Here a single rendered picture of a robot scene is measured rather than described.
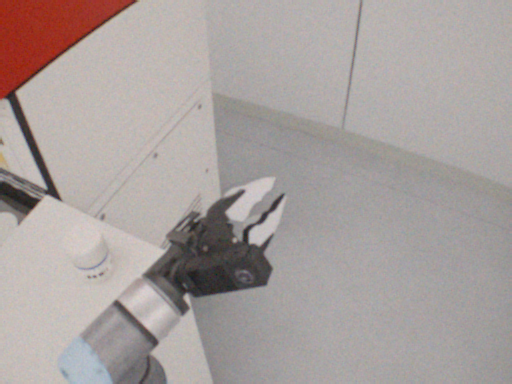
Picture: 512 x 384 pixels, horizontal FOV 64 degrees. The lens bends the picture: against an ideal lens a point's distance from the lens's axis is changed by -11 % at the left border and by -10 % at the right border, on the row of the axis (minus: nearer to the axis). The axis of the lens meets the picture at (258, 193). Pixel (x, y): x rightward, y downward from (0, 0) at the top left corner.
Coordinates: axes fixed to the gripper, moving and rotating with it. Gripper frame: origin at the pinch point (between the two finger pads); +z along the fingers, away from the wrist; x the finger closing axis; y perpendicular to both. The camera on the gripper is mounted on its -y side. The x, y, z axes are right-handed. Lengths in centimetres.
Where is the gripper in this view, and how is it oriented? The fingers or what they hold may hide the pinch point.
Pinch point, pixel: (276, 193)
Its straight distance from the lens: 60.9
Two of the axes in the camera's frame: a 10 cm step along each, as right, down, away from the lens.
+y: -5.8, -0.6, 8.1
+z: 6.5, -6.4, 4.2
